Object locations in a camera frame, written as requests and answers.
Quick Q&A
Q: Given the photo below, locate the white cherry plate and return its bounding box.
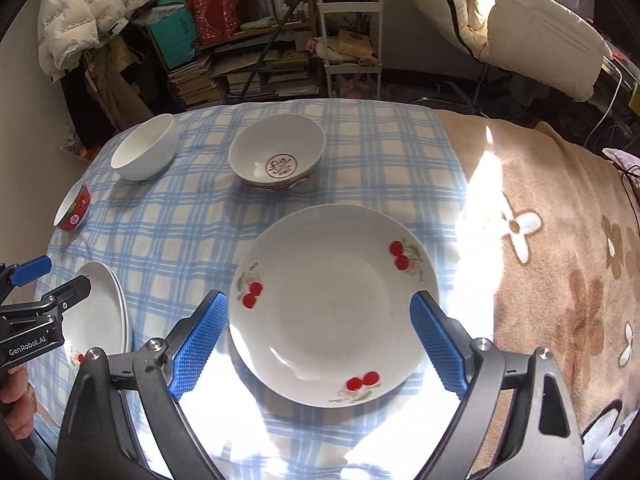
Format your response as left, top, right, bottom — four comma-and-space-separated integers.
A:
229, 204, 438, 408
63, 261, 132, 368

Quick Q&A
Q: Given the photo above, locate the red patterned bowl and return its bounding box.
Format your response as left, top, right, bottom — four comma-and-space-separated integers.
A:
53, 180, 91, 232

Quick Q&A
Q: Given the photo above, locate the plain white bowl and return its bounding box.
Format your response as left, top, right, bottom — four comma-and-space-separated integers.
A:
111, 114, 179, 182

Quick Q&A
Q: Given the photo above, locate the large red-rimmed bowl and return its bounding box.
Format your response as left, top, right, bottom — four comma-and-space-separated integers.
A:
228, 114, 326, 191

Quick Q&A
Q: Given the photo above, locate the left hand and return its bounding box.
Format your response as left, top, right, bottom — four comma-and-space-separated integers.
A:
1, 364, 37, 440

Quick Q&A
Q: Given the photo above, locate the blue plaid tablecloth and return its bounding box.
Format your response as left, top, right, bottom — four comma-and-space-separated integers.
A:
29, 97, 482, 480

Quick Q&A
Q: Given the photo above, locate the brown hanging coat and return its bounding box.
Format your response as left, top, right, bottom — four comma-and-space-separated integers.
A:
82, 50, 153, 131

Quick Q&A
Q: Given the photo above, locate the stack of books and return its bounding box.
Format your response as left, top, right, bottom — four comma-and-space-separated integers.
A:
168, 55, 227, 110

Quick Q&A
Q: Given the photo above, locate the white puffer jacket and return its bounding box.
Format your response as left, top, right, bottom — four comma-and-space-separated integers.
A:
37, 0, 145, 81

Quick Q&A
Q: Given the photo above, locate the teal box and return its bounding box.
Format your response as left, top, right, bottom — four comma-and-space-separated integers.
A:
146, 0, 198, 70

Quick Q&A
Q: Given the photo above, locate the red patterned bag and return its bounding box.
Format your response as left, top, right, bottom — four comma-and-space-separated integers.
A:
186, 0, 241, 46

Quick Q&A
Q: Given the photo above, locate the white metal cart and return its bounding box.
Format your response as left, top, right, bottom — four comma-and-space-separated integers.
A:
316, 0, 384, 100

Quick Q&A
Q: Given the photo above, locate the white cushioned chair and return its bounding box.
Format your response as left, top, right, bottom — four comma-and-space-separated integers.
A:
412, 0, 612, 102

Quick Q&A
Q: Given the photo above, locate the black tripod pole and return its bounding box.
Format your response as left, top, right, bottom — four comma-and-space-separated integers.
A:
239, 0, 303, 103

